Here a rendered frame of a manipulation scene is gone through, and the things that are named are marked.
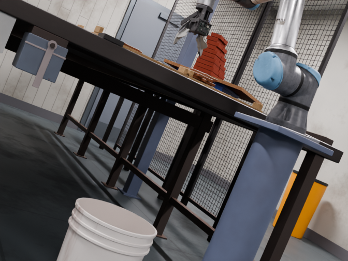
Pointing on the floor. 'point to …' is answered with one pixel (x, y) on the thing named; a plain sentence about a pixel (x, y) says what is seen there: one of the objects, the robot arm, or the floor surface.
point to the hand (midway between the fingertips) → (186, 51)
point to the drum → (314, 197)
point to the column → (257, 191)
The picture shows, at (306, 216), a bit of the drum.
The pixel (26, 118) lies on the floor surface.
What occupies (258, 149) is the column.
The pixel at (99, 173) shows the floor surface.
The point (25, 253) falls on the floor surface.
